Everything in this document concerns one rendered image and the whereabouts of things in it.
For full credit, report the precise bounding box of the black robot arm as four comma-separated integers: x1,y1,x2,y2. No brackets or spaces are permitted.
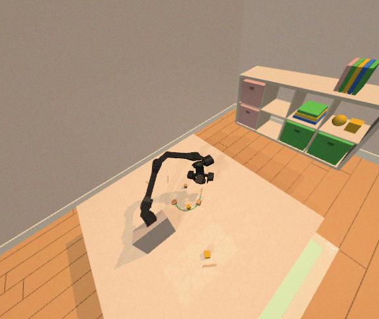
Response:
140,152,214,228

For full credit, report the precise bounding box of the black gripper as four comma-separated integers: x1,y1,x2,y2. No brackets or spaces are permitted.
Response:
187,170,214,183

